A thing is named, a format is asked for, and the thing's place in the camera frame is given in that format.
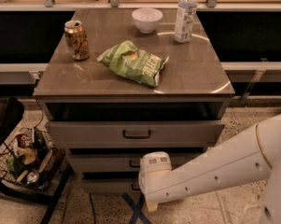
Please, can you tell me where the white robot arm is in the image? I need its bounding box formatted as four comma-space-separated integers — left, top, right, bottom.
138, 114, 281, 224

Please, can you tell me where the grey top drawer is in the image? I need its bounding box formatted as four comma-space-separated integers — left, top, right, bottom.
46, 120, 224, 148

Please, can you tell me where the grey drawer cabinet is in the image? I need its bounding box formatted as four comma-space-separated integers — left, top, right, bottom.
35, 8, 234, 183

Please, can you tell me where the blue tape cross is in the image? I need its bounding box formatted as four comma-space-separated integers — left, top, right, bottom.
121, 193, 152, 224

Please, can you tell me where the green chip bag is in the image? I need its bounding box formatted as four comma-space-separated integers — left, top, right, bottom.
97, 40, 169, 87

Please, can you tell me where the white bowl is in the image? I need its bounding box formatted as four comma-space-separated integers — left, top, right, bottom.
132, 7, 162, 34

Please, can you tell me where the gold soda can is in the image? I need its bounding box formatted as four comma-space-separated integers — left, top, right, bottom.
64, 20, 90, 61

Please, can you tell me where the clear plastic water bottle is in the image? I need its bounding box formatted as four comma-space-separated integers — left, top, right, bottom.
174, 0, 198, 43

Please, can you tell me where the black cable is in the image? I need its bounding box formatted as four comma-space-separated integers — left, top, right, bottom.
89, 193, 97, 224

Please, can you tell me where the black wire basket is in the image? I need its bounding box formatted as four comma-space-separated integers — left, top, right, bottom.
0, 127, 64, 190

